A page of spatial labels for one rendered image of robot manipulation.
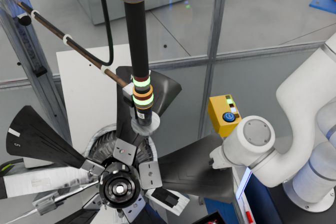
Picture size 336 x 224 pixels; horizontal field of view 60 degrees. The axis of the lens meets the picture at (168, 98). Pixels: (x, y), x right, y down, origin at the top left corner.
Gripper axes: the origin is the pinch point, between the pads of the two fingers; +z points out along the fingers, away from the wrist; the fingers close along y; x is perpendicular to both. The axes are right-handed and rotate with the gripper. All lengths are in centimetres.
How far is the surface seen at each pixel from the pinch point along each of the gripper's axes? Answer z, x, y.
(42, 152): -2, -12, 53
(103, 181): -4.0, -0.2, 36.1
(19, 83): 42, -62, 78
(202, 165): 2.1, -0.9, 5.8
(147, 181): 2.6, 0.9, 23.9
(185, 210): 125, 6, -2
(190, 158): 2.9, -4.1, 9.1
